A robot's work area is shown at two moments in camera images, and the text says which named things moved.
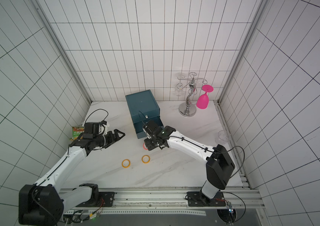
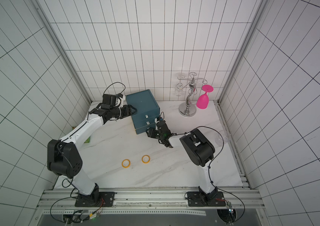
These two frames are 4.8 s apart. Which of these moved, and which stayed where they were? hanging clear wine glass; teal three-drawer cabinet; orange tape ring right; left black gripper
Moved: left black gripper
Stayed: teal three-drawer cabinet; hanging clear wine glass; orange tape ring right
